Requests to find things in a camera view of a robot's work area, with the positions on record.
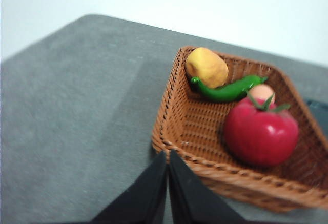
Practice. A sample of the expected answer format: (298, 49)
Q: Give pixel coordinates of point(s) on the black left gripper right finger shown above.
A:
(189, 198)

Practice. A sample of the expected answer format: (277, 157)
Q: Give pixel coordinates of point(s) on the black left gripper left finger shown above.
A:
(143, 201)

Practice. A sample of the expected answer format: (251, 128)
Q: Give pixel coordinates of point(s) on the red tomato with green stem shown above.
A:
(258, 137)

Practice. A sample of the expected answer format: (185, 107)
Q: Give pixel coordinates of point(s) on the brown wicker basket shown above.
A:
(194, 126)

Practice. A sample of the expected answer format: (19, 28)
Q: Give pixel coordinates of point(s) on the green chili pepper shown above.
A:
(225, 92)

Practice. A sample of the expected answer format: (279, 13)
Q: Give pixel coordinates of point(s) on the pale pink egg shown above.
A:
(261, 92)

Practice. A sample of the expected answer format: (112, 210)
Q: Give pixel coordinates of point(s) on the yellow-brown potato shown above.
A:
(206, 67)

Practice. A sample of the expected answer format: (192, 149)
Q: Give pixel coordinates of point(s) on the black rectangular tray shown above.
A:
(320, 111)

